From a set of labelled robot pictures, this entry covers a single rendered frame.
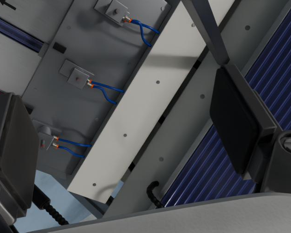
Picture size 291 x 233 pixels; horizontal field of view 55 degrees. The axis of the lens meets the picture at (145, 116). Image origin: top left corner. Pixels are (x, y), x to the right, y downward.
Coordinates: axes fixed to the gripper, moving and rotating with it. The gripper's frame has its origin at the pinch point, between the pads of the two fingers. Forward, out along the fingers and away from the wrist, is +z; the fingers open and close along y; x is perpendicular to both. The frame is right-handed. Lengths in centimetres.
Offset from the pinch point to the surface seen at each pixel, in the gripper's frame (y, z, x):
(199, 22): 8.8, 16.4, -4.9
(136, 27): 4.3, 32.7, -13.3
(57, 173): -14.2, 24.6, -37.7
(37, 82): -12.3, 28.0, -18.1
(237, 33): 20.7, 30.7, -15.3
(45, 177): -88, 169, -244
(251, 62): 20.2, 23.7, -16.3
